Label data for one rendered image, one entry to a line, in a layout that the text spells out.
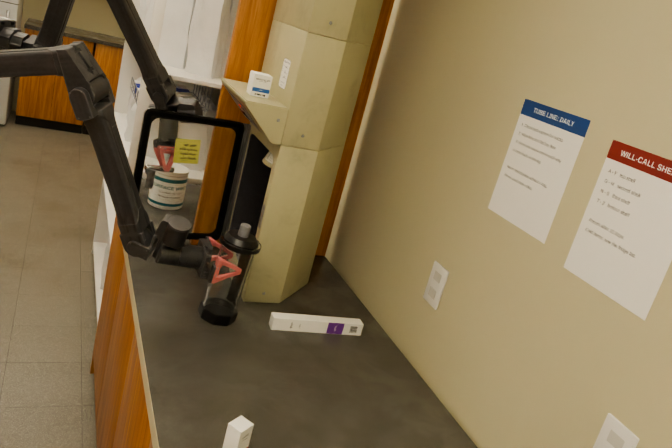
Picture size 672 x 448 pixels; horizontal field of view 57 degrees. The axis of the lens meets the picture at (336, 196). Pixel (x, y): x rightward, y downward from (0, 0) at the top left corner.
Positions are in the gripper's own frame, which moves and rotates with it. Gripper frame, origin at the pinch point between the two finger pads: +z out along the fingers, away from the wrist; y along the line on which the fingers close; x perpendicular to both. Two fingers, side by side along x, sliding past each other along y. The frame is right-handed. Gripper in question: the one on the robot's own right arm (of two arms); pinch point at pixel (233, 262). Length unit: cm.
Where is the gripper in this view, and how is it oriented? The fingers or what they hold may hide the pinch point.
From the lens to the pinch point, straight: 162.1
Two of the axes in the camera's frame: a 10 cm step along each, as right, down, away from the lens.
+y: -3.7, -3.7, 8.5
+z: 8.7, 1.9, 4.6
